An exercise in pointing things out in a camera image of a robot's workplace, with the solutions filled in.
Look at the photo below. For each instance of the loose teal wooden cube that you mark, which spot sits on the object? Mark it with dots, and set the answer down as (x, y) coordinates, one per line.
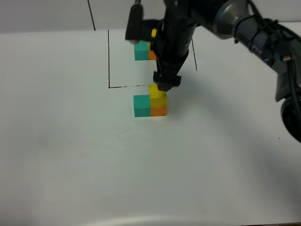
(142, 106)

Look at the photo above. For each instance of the template orange cube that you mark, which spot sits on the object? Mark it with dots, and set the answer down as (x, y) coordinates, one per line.
(152, 55)

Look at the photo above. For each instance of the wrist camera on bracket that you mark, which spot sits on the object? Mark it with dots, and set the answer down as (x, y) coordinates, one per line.
(139, 28)

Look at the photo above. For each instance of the template teal cube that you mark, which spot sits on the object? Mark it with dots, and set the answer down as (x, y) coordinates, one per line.
(141, 51)

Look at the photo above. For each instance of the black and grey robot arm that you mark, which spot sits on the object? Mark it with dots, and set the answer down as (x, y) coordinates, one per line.
(276, 45)

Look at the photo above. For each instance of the yellow wooden cube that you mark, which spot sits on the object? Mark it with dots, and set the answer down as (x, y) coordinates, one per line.
(157, 98)

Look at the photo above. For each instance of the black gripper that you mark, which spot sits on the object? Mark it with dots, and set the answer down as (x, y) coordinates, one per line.
(172, 48)

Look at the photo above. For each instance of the orange wooden cube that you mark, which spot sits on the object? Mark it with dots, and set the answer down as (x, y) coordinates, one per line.
(158, 111)

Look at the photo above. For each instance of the template yellow cube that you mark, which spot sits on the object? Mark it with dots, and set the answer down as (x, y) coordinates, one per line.
(152, 38)

